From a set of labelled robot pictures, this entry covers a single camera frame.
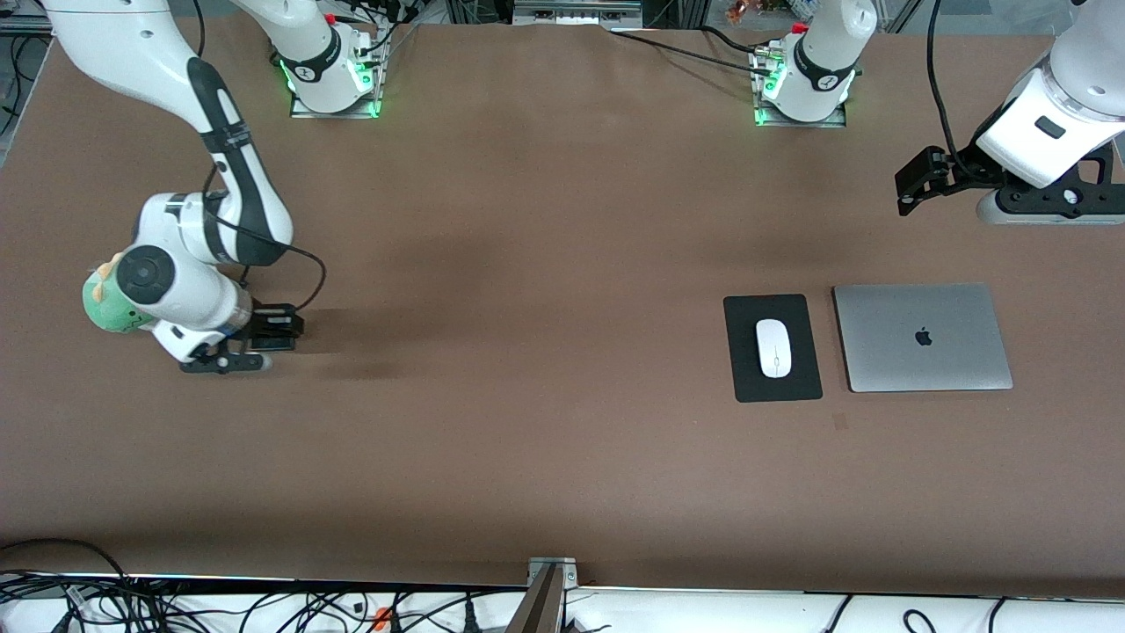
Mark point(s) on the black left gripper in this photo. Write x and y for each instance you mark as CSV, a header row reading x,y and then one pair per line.
x,y
968,164

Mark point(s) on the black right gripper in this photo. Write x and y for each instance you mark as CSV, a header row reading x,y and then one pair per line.
x,y
262,323

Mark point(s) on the white computer mouse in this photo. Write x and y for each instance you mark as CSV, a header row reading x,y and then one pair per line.
x,y
774,347

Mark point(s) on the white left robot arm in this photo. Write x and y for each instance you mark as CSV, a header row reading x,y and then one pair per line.
x,y
1028,145

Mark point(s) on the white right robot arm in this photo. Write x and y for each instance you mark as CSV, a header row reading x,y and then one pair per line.
x,y
114,53

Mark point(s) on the black mouse pad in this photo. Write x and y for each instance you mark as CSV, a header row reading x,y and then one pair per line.
x,y
743,378

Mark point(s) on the silver laptop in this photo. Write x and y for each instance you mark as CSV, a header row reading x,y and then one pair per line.
x,y
923,338

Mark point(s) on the green dinosaur plush toy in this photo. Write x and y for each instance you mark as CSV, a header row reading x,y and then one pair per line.
x,y
101,308

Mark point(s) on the orange plug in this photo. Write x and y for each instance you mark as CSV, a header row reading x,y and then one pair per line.
x,y
381,615

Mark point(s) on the metal box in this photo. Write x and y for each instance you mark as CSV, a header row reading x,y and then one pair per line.
x,y
576,10

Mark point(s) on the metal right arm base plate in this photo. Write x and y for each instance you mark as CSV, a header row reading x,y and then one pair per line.
x,y
338,114

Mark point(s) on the metal table edge bracket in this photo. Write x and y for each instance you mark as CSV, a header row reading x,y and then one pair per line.
x,y
552,571

